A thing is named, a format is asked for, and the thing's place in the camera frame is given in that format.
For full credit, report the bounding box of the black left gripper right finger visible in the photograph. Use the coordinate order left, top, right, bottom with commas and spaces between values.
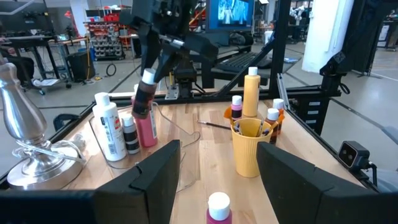
256, 141, 398, 224

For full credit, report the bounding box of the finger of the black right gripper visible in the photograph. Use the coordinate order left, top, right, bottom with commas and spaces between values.
152, 44, 188, 84
138, 24, 162, 76

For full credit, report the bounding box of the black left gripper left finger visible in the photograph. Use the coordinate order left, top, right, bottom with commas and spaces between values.
0, 139, 181, 224

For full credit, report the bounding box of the small dark brown paint bottle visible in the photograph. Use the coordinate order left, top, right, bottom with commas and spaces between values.
131, 68, 157, 120

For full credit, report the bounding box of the large pink paint bottle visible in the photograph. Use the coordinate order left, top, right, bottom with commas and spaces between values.
130, 83, 159, 148

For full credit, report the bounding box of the small black paint bottle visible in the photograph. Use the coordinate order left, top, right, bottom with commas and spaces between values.
120, 113, 141, 156

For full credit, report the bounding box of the large yellow paint bottle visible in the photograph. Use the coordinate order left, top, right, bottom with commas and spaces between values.
242, 66, 261, 118

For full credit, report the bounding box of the small pink paint bottle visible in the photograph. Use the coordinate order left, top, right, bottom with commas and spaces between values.
231, 95, 244, 122

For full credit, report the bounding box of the large white paint bottle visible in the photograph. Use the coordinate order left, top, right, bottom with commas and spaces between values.
92, 91, 127, 162

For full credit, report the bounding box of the small crimson paint bottle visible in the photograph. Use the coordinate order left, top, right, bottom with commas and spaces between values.
206, 191, 233, 224

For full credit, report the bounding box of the small orange paint bottle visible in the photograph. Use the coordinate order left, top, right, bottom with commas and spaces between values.
272, 98, 285, 135

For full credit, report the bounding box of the black workstation desk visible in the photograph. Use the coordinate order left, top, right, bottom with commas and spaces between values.
191, 30, 304, 94

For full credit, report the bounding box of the black keyboard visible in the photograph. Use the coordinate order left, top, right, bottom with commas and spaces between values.
216, 51, 273, 73

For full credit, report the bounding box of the red bin parts shelf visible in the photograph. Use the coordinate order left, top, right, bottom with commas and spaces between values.
83, 12, 127, 62

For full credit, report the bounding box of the computer monitor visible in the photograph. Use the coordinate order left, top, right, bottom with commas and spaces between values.
205, 0, 255, 33

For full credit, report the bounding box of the yellow ribbed cup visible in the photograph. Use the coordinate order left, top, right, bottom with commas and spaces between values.
230, 117, 274, 179

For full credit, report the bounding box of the clear plastic tray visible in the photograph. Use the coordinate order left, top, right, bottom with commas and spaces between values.
88, 101, 202, 194

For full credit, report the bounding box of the black equipment case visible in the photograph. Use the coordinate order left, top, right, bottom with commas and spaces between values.
67, 51, 96, 82

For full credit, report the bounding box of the black control box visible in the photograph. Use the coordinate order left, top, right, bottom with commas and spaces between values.
290, 93, 332, 136

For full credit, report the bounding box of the background white robot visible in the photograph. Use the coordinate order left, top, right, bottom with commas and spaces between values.
289, 4, 307, 26

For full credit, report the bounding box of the black table clamp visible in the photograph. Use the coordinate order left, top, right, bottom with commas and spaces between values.
52, 113, 81, 131

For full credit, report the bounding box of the black equipment cart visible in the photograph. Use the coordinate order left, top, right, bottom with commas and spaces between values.
0, 34, 74, 96

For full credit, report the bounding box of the white square column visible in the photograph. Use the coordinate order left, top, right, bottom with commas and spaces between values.
301, 0, 355, 74

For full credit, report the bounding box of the person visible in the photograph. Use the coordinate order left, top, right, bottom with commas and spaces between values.
0, 37, 44, 90

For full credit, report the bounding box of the white shade silver table lamp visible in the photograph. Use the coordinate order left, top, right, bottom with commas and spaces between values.
0, 55, 87, 191

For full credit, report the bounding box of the silver angle bracket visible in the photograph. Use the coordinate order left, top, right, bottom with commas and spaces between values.
164, 83, 180, 100

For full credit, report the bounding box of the black coiled floor cable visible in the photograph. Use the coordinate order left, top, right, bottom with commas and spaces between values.
105, 63, 118, 77

